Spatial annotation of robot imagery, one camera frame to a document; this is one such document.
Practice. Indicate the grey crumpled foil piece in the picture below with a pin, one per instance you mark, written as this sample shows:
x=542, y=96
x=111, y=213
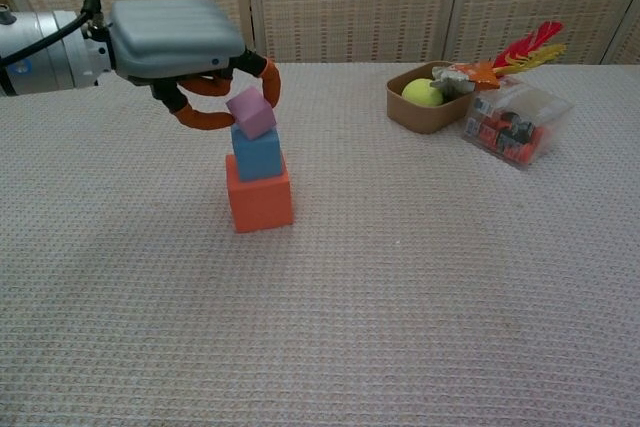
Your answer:
x=450, y=79

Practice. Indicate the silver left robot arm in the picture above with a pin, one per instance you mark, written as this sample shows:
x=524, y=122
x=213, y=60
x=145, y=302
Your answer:
x=50, y=62

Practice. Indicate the yellow-green tennis ball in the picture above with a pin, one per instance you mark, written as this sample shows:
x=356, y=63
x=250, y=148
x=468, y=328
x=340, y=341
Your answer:
x=421, y=93

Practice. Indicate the small pink foam cube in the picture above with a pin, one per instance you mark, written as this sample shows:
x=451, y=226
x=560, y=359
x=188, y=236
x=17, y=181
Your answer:
x=252, y=114

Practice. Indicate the left robot hand, orange fingertips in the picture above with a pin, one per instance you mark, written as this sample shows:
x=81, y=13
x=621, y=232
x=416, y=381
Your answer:
x=170, y=37

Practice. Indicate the white pad inside clear box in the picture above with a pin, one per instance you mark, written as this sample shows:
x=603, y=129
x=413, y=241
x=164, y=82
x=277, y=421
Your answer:
x=532, y=102

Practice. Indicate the orange crumpled snack wrapper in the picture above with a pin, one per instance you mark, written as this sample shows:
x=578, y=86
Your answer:
x=480, y=74

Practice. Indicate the brown oval cardboard box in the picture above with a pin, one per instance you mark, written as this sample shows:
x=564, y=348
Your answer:
x=425, y=119

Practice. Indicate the large orange foam cube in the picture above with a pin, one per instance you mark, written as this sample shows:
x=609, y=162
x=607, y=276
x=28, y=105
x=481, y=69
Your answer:
x=260, y=204

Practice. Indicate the yellow feather bunch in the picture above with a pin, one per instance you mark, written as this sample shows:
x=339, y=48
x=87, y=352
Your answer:
x=537, y=58

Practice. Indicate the clear plastic box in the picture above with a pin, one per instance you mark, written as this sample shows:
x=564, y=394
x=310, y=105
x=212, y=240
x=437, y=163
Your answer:
x=515, y=142

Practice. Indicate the red feather bunch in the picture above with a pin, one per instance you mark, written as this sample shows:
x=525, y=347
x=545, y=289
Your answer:
x=535, y=39

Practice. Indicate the blue foam cube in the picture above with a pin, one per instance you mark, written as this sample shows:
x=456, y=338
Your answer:
x=257, y=159

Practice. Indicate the beige waffle tablecloth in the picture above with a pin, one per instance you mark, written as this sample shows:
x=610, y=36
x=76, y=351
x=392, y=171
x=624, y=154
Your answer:
x=400, y=272

